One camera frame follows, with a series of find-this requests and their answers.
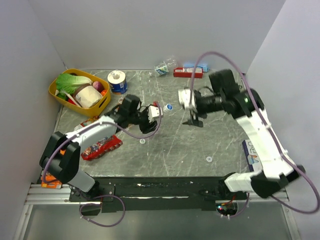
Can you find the white and purple box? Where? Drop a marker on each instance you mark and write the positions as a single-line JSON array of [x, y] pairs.
[[251, 156]]

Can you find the blue and white bottle cap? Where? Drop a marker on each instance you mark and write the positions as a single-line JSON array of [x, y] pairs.
[[167, 108]]

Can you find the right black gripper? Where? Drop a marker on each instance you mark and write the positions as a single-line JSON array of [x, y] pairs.
[[194, 120]]

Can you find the white bottle cap centre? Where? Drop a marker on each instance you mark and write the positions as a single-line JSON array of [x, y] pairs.
[[142, 141]]

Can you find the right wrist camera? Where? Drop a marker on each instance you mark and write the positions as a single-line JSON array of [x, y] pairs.
[[187, 99]]

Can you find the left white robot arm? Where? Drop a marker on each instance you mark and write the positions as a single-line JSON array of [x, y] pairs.
[[77, 141]]

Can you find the brown and cream jar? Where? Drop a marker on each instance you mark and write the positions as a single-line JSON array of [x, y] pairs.
[[87, 96]]

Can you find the blue wrapped toilet paper roll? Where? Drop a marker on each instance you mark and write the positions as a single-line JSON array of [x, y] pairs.
[[117, 82]]

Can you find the red snack bag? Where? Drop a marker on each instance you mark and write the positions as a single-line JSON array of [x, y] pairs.
[[103, 146]]

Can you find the purple onion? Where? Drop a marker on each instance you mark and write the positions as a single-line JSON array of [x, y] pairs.
[[98, 86]]

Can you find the crushed clear plastic bottle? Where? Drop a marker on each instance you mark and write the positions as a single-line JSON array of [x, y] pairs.
[[166, 66]]

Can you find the green lettuce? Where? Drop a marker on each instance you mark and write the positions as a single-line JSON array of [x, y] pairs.
[[70, 83]]

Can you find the white bottle cap right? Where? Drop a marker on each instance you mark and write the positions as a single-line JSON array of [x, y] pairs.
[[209, 159]]

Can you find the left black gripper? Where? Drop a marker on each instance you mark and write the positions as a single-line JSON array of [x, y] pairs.
[[146, 127]]

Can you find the red rectangular box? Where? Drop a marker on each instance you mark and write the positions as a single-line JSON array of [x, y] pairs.
[[186, 72]]

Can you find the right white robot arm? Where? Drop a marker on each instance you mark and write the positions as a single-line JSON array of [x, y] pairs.
[[227, 96]]

